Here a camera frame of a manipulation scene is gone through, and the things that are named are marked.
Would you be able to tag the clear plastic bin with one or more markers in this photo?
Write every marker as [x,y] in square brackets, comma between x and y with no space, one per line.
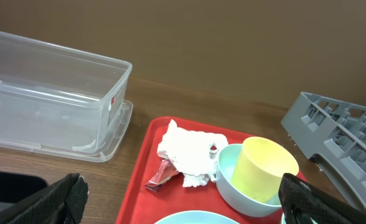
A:
[60,101]

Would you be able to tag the light blue bowl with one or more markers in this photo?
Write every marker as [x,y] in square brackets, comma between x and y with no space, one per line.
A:
[227,160]

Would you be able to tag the light blue plate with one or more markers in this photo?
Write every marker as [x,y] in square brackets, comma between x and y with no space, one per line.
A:
[196,217]

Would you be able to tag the white napkin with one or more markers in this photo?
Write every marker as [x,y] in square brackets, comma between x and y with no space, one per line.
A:
[192,153]

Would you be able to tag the red foil wrapper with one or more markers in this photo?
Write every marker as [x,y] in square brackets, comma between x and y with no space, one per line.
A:
[165,172]

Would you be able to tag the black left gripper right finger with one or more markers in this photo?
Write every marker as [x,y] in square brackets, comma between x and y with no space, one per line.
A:
[302,203]

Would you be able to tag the black waste tray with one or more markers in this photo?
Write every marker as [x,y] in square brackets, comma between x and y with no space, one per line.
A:
[16,187]

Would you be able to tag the yellow plastic cup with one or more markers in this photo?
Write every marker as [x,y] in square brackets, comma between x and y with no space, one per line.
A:
[260,167]

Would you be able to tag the red plastic tray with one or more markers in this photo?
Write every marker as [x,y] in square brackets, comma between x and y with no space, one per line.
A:
[141,205]

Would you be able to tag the grey dishwasher rack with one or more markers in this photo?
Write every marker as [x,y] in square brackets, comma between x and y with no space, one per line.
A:
[333,133]

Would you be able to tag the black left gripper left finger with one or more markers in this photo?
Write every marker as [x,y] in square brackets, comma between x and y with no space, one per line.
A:
[62,202]

